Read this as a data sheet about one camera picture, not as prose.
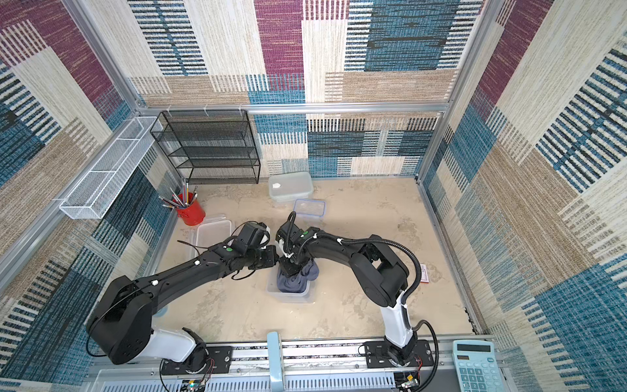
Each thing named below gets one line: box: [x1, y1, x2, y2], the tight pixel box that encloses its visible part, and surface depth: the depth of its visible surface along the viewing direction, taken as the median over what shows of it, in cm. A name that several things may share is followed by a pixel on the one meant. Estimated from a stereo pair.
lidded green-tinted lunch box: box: [267, 171, 314, 202], surface depth 111 cm
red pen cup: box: [173, 191, 206, 227], surface depth 104 cm
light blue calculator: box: [452, 339, 504, 392], surface depth 71 cm
